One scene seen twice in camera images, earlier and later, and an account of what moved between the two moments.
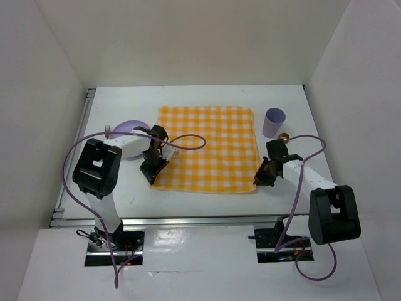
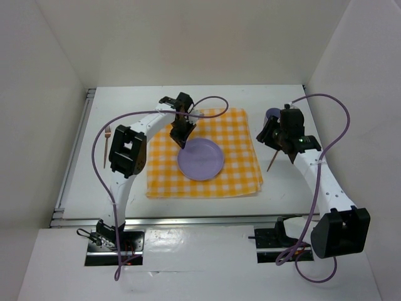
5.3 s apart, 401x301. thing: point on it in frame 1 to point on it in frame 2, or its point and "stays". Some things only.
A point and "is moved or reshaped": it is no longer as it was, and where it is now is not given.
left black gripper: x=151 y=179 to x=180 y=138
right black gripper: x=260 y=179 to x=265 y=136
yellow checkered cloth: x=217 y=149 stays
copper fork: x=107 y=129 stays
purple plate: x=128 y=126 is moved or reshaped
